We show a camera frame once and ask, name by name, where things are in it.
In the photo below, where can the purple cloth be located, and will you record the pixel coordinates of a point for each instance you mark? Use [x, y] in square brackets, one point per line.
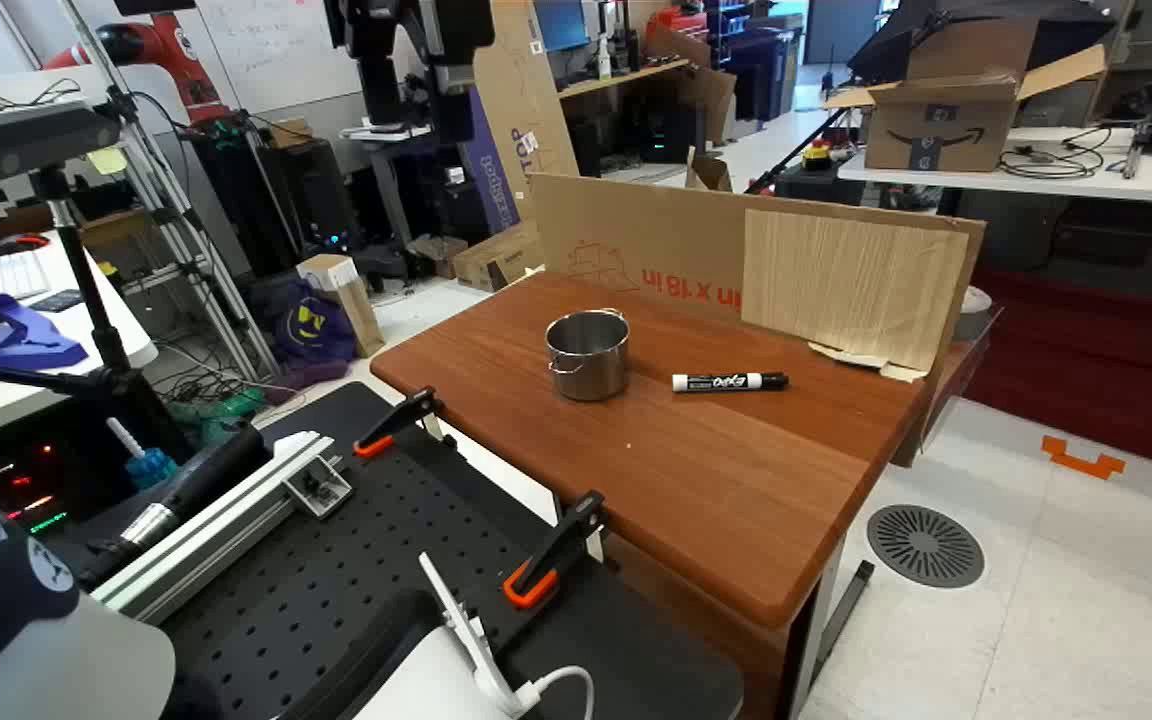
[0, 341]

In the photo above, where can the black camera bar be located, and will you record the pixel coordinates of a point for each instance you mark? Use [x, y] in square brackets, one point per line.
[29, 139]

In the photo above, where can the black metal table leg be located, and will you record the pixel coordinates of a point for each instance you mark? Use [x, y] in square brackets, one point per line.
[841, 613]

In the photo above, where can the purple bag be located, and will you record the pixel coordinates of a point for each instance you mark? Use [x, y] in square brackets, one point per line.
[301, 332]

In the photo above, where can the silver metal light stand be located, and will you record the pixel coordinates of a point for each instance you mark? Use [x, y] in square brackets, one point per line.
[196, 252]

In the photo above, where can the white desk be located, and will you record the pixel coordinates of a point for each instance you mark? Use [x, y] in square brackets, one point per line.
[29, 385]

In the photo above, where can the black control box with lights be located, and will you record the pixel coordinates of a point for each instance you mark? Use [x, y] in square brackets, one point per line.
[29, 473]

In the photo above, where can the small tan cardboard box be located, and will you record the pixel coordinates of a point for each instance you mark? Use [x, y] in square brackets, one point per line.
[342, 300]

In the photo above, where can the open Amazon cardboard box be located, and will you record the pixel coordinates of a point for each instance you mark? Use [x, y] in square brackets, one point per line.
[959, 112]

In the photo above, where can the light corrugated cardboard panel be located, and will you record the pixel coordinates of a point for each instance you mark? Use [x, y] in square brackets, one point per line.
[841, 287]

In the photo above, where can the black perforated breadboard plate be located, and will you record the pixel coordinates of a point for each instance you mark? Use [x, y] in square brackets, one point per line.
[337, 574]

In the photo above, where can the black marker with white label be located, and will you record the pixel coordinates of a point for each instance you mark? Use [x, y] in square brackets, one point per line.
[723, 380]

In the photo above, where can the steel metal cup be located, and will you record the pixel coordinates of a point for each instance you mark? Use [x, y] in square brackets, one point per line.
[584, 369]

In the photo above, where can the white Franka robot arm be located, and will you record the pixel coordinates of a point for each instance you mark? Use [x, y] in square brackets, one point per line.
[56, 664]

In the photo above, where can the aluminium extrusion rail with bracket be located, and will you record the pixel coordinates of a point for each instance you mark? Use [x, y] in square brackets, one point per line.
[220, 522]

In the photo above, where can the white work table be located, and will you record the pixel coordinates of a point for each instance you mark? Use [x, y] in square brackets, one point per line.
[1137, 177]

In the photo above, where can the yellow red emergency stop button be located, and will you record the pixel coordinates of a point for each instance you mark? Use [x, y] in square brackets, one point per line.
[821, 149]

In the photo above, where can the white rounded object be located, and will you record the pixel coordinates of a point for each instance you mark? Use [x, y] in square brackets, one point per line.
[431, 681]

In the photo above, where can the black camera tripod stand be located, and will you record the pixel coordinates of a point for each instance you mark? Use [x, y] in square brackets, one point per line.
[102, 321]

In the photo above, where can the red robot arm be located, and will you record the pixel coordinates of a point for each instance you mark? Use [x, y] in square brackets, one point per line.
[171, 52]

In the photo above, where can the long brown cardboard panel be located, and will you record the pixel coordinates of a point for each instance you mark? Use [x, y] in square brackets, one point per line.
[630, 246]

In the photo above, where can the round grey floor drain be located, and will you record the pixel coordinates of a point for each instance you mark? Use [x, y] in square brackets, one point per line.
[925, 547]

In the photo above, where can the tall brown cardboard sheet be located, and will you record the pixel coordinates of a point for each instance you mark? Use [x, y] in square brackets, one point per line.
[522, 92]

